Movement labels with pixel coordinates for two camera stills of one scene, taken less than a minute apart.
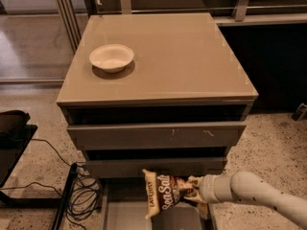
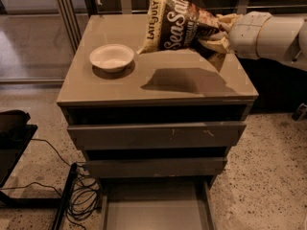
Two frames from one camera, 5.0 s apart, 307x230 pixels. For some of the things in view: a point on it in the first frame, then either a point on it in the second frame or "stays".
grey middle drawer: (171, 167) stays
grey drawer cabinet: (154, 91) stays
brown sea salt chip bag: (163, 192) -> (175, 22)
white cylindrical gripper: (206, 188) -> (246, 33)
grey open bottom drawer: (125, 205) stays
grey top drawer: (113, 135) stays
